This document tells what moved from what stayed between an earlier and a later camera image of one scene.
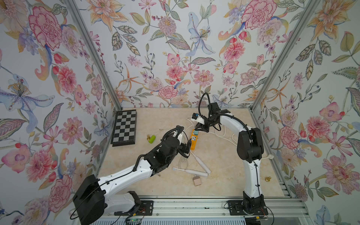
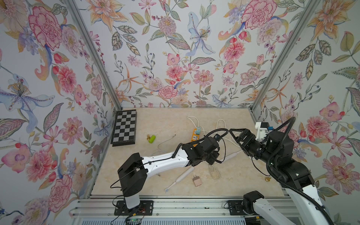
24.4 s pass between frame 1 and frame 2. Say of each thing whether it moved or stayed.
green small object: stayed
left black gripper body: moved
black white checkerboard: stayed
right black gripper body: moved
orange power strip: stayed
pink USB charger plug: stayed
